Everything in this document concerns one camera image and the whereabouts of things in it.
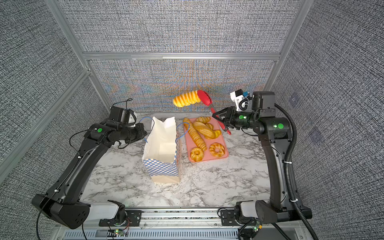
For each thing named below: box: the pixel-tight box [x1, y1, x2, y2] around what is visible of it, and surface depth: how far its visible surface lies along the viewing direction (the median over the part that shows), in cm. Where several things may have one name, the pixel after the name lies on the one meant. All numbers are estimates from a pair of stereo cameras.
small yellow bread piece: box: [213, 129, 222, 139], surface depth 105 cm
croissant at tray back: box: [196, 116, 211, 124], surface depth 114 cm
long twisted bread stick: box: [183, 117, 207, 151], surface depth 105 cm
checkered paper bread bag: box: [142, 116, 181, 184], surface depth 78 cm
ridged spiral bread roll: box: [173, 90, 201, 108], surface depth 68 cm
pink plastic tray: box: [184, 116, 230, 163], surface depth 102 cm
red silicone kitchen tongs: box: [197, 90, 232, 135], surface depth 65 cm
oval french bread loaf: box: [192, 121, 217, 139], surface depth 102 cm
